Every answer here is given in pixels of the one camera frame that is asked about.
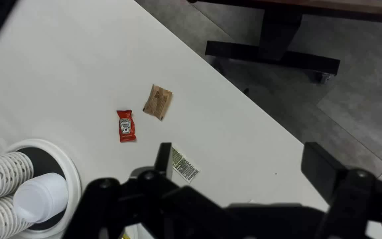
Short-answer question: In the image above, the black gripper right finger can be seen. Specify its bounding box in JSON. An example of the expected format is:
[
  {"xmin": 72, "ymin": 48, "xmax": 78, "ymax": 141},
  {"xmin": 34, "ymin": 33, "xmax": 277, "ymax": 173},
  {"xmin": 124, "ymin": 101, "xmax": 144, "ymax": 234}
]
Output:
[{"xmin": 299, "ymin": 141, "xmax": 382, "ymax": 239}]

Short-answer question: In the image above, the red ketchup sachet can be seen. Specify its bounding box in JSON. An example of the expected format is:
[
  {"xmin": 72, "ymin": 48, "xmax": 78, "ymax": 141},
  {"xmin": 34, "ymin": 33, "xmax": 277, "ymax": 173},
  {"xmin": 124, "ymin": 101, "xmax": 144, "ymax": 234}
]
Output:
[{"xmin": 115, "ymin": 109, "xmax": 137, "ymax": 144}]

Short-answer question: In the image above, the brown sachet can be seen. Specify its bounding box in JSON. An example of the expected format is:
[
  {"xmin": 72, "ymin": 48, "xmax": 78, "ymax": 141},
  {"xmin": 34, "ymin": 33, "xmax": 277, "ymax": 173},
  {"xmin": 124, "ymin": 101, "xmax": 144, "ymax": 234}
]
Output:
[{"xmin": 141, "ymin": 84, "xmax": 173, "ymax": 122}]

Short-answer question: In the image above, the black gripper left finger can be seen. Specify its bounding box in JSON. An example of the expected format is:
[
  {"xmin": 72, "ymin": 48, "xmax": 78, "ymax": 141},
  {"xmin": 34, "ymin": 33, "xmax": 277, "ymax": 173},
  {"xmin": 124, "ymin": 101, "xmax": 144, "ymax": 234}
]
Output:
[{"xmin": 63, "ymin": 141, "xmax": 218, "ymax": 239}]

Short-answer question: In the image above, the white plastic cup stack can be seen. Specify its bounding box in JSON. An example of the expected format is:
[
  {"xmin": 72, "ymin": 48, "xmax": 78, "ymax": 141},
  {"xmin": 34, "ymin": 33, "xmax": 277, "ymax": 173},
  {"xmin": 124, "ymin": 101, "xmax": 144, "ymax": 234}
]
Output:
[{"xmin": 11, "ymin": 171, "xmax": 68, "ymax": 226}]

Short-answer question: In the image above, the wide patterned paper cup stack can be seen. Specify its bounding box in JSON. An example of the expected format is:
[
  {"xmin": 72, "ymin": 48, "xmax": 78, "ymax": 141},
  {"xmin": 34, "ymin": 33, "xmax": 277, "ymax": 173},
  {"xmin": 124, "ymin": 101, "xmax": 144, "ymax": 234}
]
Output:
[{"xmin": 0, "ymin": 150, "xmax": 35, "ymax": 206}]

